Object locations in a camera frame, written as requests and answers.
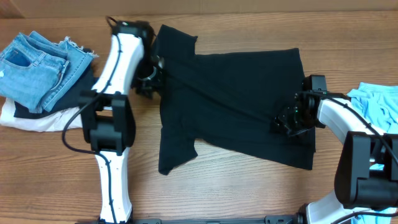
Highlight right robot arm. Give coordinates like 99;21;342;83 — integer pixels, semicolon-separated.
265;75;397;224

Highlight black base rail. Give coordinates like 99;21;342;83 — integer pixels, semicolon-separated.
74;214;304;224

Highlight light blue crumpled shirt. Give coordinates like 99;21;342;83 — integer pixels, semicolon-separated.
346;82;398;224

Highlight folded dark navy garment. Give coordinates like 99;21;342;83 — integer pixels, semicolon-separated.
14;65;97;119

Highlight folded white garment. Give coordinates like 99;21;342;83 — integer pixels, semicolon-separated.
1;98;79;132

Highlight black t-shirt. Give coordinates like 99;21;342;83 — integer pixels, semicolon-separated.
157;25;315;175

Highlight blue denim shorts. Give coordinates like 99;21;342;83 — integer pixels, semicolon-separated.
1;31;97;113

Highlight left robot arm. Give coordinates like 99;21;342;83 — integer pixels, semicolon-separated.
79;17;164;223

